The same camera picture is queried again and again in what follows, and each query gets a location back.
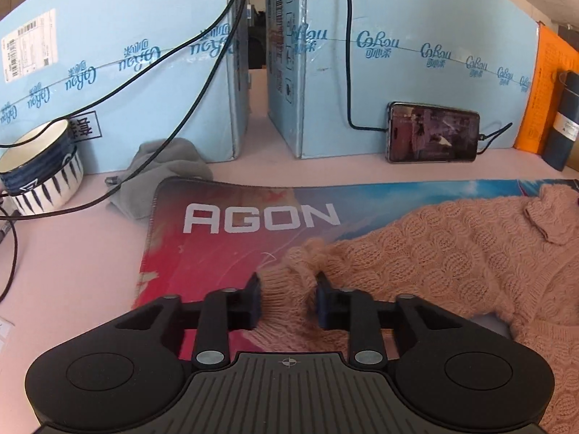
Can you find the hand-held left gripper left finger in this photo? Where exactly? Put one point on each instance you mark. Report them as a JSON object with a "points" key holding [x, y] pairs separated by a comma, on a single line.
{"points": [[254, 300]]}

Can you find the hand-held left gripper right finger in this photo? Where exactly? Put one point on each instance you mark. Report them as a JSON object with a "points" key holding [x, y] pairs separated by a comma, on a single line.
{"points": [[322, 303]]}

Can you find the pink knitted sweater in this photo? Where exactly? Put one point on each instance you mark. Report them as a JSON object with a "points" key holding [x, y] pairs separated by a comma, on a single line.
{"points": [[452, 257]]}

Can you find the printed red blue desk mat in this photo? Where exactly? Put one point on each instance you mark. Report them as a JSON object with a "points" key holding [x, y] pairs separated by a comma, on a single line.
{"points": [[217, 257]]}

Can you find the grey cloth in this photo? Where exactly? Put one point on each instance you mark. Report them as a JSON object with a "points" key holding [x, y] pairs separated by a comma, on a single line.
{"points": [[158, 167]]}

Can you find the black smartphone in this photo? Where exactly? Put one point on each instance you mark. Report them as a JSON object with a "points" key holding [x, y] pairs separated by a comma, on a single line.
{"points": [[434, 133]]}

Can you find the white blue-striped ceramic bowl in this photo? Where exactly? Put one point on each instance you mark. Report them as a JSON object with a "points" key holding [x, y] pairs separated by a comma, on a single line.
{"points": [[54, 194]]}

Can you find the light blue cardboard box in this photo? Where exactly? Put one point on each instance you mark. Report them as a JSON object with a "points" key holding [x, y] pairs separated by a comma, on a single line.
{"points": [[407, 86]]}

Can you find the dark blue ceramic bowl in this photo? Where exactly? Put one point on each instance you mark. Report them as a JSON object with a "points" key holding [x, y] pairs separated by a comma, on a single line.
{"points": [[40, 162]]}

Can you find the orange padded envelope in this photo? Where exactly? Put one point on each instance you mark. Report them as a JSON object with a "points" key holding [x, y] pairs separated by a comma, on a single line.
{"points": [[540, 99]]}

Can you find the light blue box with label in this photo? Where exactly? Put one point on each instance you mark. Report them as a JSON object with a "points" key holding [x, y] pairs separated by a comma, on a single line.
{"points": [[135, 9]]}

